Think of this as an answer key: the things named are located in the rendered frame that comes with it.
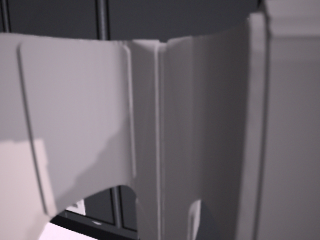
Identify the black server rack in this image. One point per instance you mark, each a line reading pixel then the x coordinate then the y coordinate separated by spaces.
pixel 111 214

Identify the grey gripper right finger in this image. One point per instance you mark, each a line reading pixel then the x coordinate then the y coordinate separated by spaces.
pixel 241 127

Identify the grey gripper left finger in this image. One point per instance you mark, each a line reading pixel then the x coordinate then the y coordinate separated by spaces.
pixel 78 117

